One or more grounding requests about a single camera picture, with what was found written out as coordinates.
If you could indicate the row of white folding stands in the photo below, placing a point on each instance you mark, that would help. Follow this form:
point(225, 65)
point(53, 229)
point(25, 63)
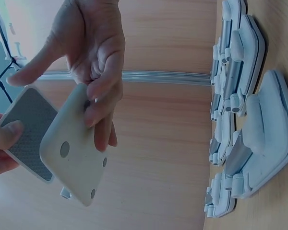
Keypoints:
point(261, 119)

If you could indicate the person's right hand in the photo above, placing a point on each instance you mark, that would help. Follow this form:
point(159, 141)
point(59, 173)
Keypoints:
point(86, 43)

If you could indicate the person's left thumb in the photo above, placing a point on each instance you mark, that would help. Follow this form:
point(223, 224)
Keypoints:
point(9, 134)

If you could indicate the white folding stand grey pad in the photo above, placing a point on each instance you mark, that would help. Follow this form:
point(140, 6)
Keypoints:
point(69, 148)

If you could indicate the person's left fingers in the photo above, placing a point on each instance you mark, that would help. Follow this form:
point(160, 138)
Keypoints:
point(2, 165)

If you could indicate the person's right fingers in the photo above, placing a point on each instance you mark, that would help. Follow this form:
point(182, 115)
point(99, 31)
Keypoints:
point(103, 112)

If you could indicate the person's right thumb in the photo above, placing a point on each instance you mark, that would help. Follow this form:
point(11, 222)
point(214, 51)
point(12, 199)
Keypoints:
point(33, 69)

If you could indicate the person's left hand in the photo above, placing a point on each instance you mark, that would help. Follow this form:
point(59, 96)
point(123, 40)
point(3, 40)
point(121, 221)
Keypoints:
point(0, 143)

